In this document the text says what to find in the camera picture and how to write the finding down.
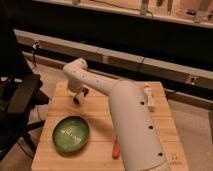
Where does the white tube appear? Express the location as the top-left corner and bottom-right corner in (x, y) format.
(144, 84), (155, 112)

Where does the black chair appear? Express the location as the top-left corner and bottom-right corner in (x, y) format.
(0, 3), (49, 162)

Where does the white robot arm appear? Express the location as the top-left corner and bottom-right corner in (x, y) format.
(63, 58), (171, 171)

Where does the red marker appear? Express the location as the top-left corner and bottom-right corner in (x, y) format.
(112, 138), (120, 159)

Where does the black eraser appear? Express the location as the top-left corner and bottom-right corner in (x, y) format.
(73, 88), (89, 105)

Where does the green bowl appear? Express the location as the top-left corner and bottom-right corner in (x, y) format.
(52, 116), (90, 153)

